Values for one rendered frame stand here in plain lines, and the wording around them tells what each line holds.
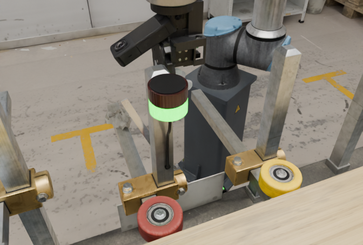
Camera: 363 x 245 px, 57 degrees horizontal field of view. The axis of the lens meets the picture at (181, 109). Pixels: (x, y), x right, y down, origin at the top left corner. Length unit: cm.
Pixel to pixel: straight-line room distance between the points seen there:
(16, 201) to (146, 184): 24
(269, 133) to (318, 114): 172
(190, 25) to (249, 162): 35
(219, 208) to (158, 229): 31
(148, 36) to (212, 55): 83
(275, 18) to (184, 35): 70
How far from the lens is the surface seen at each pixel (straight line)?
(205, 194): 84
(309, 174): 100
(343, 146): 97
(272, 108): 69
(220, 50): 135
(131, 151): 77
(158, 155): 62
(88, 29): 335
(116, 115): 86
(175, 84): 49
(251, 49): 130
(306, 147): 215
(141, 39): 56
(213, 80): 141
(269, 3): 123
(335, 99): 263
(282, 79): 65
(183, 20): 59
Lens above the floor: 140
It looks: 38 degrees down
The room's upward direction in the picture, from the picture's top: straight up
